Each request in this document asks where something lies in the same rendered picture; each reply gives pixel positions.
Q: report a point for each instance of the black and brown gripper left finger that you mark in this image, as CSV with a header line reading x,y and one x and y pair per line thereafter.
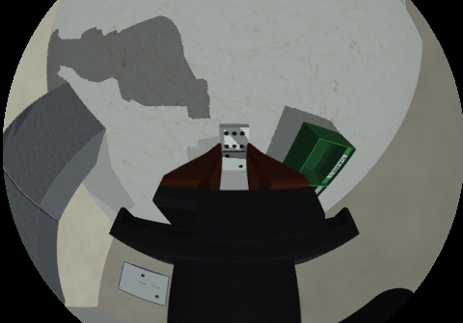
x,y
199,172

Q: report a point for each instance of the green rack of bins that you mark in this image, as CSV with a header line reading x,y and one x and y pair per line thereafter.
x,y
324,148

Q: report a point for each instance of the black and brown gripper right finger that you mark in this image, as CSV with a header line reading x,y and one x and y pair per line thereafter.
x,y
265,172

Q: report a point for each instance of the white domino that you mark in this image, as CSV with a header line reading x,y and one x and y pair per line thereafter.
x,y
234,139

